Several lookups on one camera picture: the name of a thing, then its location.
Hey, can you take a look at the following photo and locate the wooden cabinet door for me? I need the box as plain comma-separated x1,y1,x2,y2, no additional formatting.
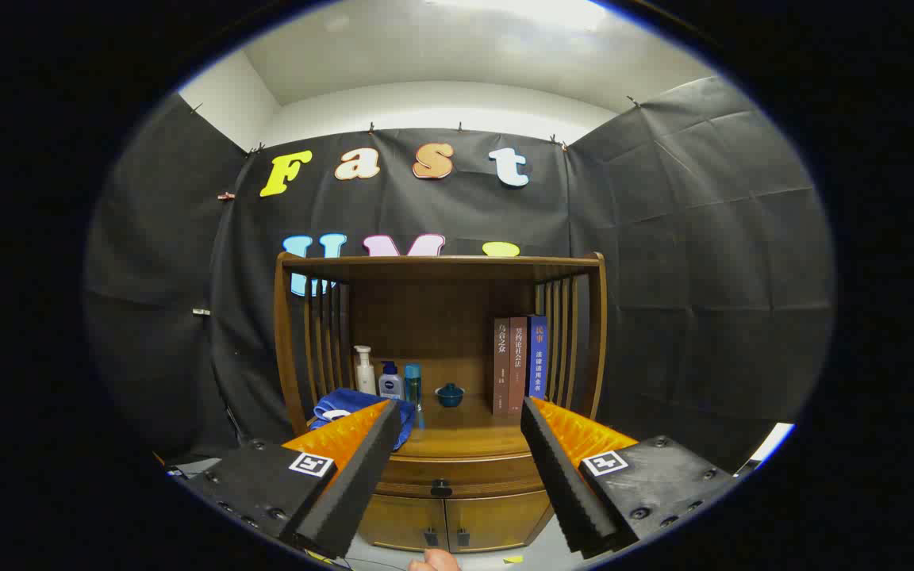
445,490,555,554
358,493,448,553

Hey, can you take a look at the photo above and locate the reddish brown book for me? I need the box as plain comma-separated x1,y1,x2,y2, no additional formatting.
509,316,529,413

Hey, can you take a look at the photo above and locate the wooden cabinet with shelf frame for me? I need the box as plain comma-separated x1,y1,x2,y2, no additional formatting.
273,252,609,554

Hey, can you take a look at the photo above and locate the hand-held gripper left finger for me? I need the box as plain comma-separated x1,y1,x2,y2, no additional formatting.
187,399,402,560

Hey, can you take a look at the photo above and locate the dark brown book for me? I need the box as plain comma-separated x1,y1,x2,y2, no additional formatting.
493,318,512,416

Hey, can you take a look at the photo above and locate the blue book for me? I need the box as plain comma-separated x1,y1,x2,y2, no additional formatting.
528,316,548,401

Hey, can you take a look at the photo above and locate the white bottle with blue pump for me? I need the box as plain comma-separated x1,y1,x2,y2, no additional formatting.
378,361,405,401

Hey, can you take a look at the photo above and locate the folded blue towel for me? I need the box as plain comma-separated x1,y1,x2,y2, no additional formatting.
313,388,418,451

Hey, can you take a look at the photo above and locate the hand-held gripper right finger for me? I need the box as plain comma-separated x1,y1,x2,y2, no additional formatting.
520,397,743,558

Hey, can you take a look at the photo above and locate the wooden countertop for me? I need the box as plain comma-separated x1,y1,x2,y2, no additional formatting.
298,393,585,461

